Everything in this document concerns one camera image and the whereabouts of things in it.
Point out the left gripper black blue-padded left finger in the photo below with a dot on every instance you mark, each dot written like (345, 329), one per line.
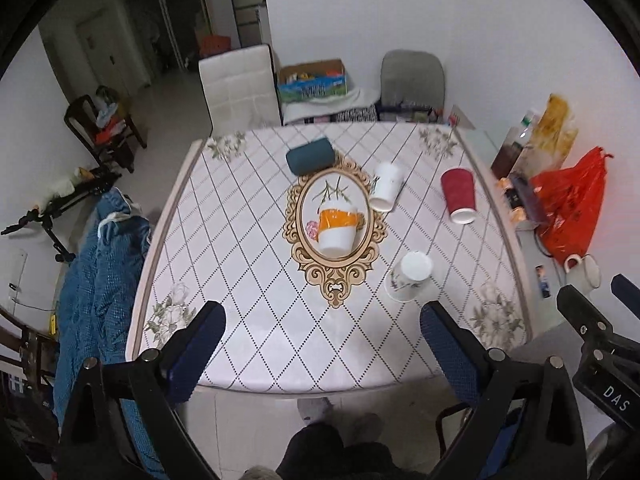
(96, 442)

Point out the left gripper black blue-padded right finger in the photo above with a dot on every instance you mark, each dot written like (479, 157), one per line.
(523, 422)

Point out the white floral cup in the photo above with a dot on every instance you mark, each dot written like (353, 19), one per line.
(409, 277)

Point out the red paper cup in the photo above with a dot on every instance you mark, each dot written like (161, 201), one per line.
(459, 191)

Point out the orange and white cup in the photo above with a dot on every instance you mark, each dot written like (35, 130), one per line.
(338, 221)

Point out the white paper cup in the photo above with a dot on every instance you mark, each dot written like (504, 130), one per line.
(387, 182)

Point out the white ceramic mug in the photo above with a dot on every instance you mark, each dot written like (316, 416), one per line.
(583, 273)

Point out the blue knitted garment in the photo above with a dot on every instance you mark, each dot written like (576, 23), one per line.
(98, 293)

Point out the red plastic bag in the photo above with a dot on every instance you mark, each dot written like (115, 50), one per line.
(572, 199)

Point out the black tripod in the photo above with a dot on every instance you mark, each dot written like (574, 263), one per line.
(65, 195)

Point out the diamond pattern tablecloth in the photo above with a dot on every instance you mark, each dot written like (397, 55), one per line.
(242, 230)

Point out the dark liquid bottle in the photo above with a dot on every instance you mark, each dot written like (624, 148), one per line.
(514, 143)

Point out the yellow snack bag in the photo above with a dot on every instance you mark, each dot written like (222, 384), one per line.
(552, 139)

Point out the black wooden chair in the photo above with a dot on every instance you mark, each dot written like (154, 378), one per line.
(103, 125)

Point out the grey chair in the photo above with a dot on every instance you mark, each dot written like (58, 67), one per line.
(412, 87)

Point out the white padded chair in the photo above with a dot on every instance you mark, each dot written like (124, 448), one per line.
(240, 90)

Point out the cardboard box with items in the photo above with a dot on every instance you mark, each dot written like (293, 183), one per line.
(315, 80)

